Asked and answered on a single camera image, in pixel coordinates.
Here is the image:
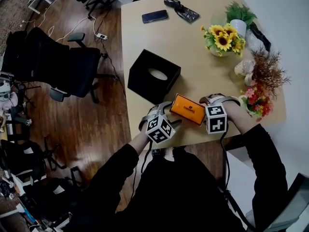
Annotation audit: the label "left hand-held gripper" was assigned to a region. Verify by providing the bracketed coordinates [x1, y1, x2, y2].
[138, 101, 183, 145]

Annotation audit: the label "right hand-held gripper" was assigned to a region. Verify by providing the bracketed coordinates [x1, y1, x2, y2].
[199, 94, 241, 135]

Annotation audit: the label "orange tissue packet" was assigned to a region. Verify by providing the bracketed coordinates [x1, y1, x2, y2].
[169, 93, 206, 126]

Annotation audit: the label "black box container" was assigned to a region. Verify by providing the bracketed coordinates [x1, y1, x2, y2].
[127, 48, 182, 105]

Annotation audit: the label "person's left forearm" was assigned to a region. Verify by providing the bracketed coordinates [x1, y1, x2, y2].
[93, 130, 154, 190]

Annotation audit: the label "person's right forearm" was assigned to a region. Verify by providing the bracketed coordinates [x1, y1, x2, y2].
[225, 101, 288, 193]

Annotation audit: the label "clear glass jar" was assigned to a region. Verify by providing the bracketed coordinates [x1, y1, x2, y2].
[234, 58, 256, 77]

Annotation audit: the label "red pink flowers in pot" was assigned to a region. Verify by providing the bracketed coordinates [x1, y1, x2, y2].
[238, 85, 274, 122]

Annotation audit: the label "artificial sunflower bouquet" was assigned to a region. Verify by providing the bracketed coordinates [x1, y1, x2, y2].
[200, 23, 246, 58]

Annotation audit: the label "brown dried plant in vase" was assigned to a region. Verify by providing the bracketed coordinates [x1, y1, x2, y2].
[244, 44, 292, 97]

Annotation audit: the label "clear plastic wrap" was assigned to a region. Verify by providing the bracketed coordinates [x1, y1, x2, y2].
[245, 29, 269, 57]

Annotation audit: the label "person's black clothed body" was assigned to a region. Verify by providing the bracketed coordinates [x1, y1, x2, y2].
[64, 146, 249, 232]

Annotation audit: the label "long black plastic bag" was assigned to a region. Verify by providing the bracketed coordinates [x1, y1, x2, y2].
[248, 22, 272, 53]

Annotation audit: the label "green plant in white pot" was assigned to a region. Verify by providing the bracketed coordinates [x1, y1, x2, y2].
[225, 1, 258, 38]

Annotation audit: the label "crumpled black plastic bag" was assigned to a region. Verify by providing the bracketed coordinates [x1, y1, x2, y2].
[164, 0, 200, 23]

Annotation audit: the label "black smartphone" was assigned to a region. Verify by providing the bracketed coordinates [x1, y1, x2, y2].
[141, 9, 169, 24]

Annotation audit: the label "large black office chair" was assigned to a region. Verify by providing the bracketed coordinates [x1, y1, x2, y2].
[1, 27, 116, 104]

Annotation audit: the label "grey chair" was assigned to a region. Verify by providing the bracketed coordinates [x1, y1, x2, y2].
[243, 172, 309, 232]

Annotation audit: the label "black chair with paper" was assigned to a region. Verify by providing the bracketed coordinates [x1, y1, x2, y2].
[0, 136, 67, 178]
[23, 167, 83, 227]

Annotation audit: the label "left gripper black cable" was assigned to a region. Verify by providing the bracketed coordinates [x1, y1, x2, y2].
[129, 141, 154, 203]

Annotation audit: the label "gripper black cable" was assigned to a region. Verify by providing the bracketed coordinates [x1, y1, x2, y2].
[129, 141, 154, 203]
[219, 127, 249, 229]

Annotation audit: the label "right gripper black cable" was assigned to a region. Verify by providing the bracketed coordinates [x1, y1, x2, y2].
[219, 127, 249, 229]

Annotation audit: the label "white cable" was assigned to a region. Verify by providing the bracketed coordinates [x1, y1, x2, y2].
[21, 0, 98, 43]

